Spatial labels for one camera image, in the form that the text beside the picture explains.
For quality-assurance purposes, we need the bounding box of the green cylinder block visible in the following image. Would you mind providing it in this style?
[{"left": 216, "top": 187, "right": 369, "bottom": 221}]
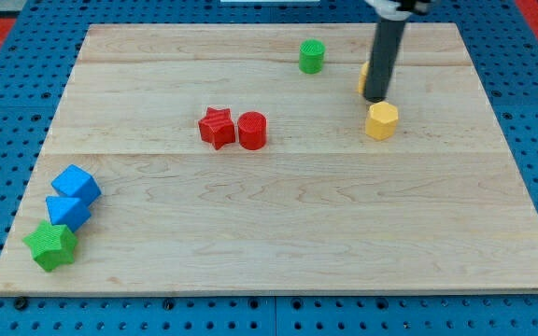
[{"left": 299, "top": 39, "right": 326, "bottom": 74}]

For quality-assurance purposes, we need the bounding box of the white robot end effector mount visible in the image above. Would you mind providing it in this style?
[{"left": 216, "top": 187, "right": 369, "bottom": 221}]
[{"left": 364, "top": 0, "right": 437, "bottom": 21}]

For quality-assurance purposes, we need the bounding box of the yellow hexagon block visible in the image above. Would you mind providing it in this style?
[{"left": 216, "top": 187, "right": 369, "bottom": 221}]
[{"left": 365, "top": 102, "right": 399, "bottom": 141}]

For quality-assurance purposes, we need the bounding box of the yellow heart block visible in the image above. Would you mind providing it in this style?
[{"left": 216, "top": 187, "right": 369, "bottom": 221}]
[{"left": 357, "top": 62, "right": 369, "bottom": 95}]

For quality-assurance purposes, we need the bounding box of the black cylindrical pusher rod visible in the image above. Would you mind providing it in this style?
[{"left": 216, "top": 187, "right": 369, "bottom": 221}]
[{"left": 363, "top": 19, "right": 406, "bottom": 103}]

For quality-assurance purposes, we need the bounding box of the red star block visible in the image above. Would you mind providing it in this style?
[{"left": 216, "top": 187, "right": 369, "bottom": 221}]
[{"left": 198, "top": 106, "right": 235, "bottom": 150}]

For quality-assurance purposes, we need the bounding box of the blue cube block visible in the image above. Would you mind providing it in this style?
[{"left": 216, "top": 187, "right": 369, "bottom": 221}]
[{"left": 51, "top": 164, "right": 102, "bottom": 206}]

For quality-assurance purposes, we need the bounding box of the light wooden board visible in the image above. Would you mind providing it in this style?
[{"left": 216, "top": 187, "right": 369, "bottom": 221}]
[{"left": 0, "top": 23, "right": 538, "bottom": 297}]

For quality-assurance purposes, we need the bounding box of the green star block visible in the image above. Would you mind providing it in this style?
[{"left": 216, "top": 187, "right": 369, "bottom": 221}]
[{"left": 22, "top": 220, "right": 78, "bottom": 273}]

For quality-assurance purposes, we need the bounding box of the blue triangle block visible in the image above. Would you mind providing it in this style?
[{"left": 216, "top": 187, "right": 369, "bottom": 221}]
[{"left": 46, "top": 196, "right": 91, "bottom": 232}]

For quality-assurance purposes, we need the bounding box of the red cylinder block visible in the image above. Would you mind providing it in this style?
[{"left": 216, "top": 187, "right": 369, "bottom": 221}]
[{"left": 237, "top": 111, "right": 267, "bottom": 150}]

